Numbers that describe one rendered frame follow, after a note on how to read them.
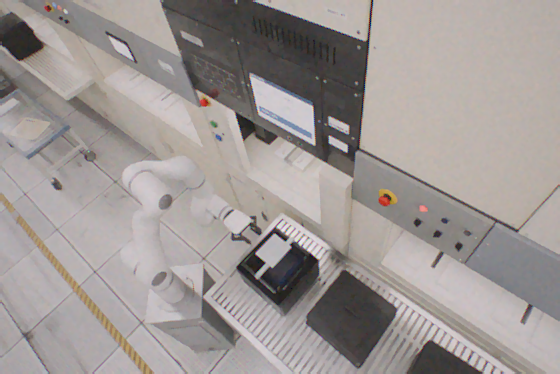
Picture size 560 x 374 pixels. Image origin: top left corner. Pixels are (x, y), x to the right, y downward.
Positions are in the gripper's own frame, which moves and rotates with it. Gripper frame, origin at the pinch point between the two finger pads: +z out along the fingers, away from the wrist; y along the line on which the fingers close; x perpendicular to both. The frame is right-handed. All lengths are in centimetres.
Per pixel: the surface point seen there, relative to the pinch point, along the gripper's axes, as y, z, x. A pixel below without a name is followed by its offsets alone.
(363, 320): -6, 55, -19
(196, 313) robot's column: 39, -7, -31
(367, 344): 0, 62, -20
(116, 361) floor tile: 96, -58, -107
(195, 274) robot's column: 26.9, -22.4, -30.2
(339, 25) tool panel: -30, 21, 92
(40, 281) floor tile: 105, -153, -108
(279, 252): -0.8, 15.3, 2.6
